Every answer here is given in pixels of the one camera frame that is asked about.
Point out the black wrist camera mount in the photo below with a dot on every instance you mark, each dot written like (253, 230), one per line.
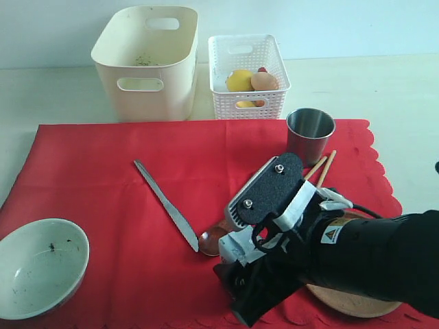
(277, 191)

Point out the white ceramic bowl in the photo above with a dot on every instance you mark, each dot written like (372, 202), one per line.
(43, 264)

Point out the cream plastic bin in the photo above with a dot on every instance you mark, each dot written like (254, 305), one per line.
(146, 60)

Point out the stainless steel cup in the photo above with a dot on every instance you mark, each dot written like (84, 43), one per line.
(309, 130)

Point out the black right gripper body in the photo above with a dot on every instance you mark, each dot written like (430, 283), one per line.
(290, 255)

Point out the brown wooden plate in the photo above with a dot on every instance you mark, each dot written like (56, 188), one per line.
(353, 300)

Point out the brown wooden spoon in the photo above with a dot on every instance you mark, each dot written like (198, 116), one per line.
(208, 241)

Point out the silver table knife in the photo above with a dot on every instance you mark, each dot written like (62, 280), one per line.
(179, 220)

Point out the wooden chopstick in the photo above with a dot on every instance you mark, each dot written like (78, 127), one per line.
(315, 167)
(326, 168)

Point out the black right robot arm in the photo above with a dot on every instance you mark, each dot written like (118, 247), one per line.
(394, 260)

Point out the brown egg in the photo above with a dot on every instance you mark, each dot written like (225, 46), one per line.
(264, 81)

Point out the yellow cheese wedge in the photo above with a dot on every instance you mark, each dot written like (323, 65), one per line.
(245, 104)

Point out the yellow lemon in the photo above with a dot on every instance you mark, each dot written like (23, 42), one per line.
(240, 81)

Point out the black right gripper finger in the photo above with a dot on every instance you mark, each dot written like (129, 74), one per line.
(274, 290)
(241, 282)

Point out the white perforated basket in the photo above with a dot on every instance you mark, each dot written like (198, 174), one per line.
(248, 52)

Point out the small milk carton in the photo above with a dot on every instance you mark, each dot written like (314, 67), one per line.
(238, 246)

